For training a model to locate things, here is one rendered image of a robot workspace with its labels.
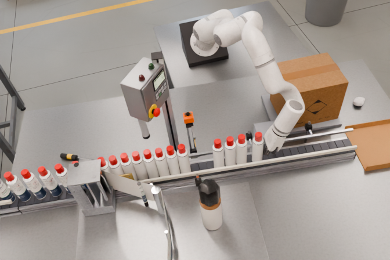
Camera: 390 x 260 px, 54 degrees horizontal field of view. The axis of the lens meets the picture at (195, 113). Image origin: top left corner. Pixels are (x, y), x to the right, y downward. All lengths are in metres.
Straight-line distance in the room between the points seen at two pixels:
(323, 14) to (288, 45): 1.59
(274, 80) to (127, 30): 2.96
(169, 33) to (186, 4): 1.90
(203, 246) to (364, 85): 1.34
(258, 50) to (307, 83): 0.44
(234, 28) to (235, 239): 0.91
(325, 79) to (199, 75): 0.81
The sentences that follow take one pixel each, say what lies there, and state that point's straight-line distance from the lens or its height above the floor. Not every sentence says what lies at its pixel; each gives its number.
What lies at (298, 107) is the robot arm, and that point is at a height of 1.24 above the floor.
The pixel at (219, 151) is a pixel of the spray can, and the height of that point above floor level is 1.04.
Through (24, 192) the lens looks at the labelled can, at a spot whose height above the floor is 0.94.
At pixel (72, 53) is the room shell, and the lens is 4.27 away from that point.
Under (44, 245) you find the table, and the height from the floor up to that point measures 0.83.
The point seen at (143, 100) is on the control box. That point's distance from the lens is 1.47.
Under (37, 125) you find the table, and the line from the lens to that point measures 2.40.
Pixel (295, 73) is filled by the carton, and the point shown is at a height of 1.12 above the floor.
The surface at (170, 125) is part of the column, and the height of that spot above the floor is 1.09.
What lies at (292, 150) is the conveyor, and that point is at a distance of 1.96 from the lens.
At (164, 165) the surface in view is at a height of 0.99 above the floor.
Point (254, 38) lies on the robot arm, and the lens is 1.58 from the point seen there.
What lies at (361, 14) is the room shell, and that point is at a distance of 4.54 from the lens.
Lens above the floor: 2.44
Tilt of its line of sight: 48 degrees down
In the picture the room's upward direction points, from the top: 7 degrees counter-clockwise
